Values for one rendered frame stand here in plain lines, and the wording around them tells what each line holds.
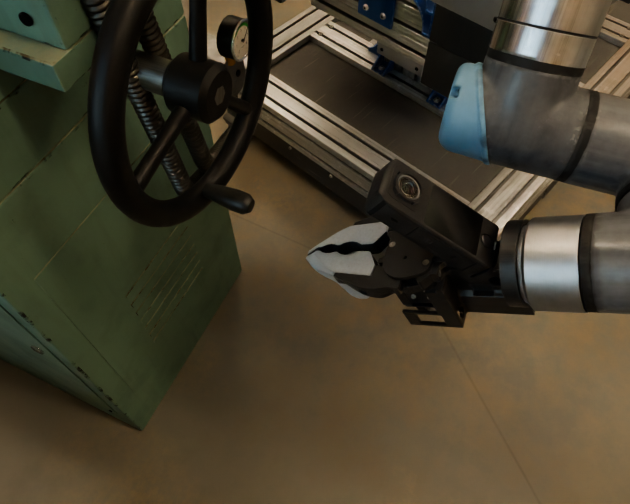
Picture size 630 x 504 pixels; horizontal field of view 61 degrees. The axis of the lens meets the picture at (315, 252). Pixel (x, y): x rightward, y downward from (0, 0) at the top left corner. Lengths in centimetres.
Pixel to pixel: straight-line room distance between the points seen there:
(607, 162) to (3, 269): 62
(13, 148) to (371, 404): 87
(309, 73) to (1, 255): 103
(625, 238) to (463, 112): 15
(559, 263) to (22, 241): 57
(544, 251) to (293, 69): 120
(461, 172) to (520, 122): 87
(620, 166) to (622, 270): 9
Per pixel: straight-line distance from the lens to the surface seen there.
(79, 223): 78
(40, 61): 54
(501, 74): 45
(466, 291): 49
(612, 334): 146
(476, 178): 132
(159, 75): 57
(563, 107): 46
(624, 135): 47
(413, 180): 43
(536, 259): 43
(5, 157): 66
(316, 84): 149
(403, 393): 124
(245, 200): 59
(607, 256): 42
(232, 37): 85
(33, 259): 74
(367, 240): 51
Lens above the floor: 117
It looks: 57 degrees down
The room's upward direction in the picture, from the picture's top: straight up
